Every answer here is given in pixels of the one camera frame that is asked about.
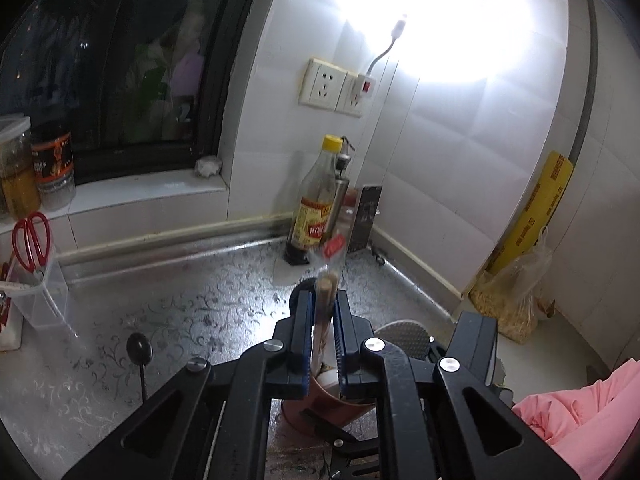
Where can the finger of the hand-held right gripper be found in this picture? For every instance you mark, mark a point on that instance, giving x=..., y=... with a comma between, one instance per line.
x=335, y=437

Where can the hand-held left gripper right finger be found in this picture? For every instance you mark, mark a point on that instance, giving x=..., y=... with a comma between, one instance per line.
x=342, y=340

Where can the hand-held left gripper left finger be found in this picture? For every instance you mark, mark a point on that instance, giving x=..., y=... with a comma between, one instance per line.
x=305, y=340

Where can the red metal utensil holder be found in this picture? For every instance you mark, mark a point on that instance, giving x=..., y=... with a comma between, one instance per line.
x=320, y=410

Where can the person's right forearm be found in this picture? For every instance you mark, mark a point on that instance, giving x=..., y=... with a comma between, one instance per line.
x=590, y=420

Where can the plastic bag of yellow grains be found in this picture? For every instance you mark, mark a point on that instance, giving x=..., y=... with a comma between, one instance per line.
x=510, y=310

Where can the smartphone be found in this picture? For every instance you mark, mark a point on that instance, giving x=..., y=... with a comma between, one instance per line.
x=365, y=220

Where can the yellow cap vinegar bottle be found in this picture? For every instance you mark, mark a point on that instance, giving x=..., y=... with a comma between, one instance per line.
x=312, y=210

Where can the steel oil dispenser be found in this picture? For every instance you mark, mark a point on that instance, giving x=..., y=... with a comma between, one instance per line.
x=341, y=190

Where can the yellow cling film box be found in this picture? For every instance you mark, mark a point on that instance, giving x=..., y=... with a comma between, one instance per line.
x=545, y=200

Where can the crumpled tissue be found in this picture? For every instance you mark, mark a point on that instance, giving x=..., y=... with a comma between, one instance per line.
x=207, y=167

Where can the clear plastic container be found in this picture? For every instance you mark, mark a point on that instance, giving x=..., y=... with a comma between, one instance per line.
x=45, y=300

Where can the red scissors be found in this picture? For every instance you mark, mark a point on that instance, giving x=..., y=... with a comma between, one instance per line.
x=31, y=252

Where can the black label spice jar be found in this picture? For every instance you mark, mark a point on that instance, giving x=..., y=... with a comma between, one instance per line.
x=52, y=170

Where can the white gooseneck lamp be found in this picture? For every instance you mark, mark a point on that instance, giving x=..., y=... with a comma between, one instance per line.
x=401, y=27

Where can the clear jar yellow contents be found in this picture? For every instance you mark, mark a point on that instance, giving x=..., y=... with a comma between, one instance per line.
x=17, y=175

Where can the dark framed window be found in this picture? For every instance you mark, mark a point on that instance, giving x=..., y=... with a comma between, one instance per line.
x=125, y=60

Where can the white wall socket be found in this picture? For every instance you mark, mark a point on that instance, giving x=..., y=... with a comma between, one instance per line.
x=345, y=105
x=322, y=82

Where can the white switch plug adapter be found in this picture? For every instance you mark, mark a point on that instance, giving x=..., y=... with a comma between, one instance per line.
x=364, y=89

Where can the grey wall pipe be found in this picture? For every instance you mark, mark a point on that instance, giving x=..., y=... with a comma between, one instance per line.
x=587, y=85

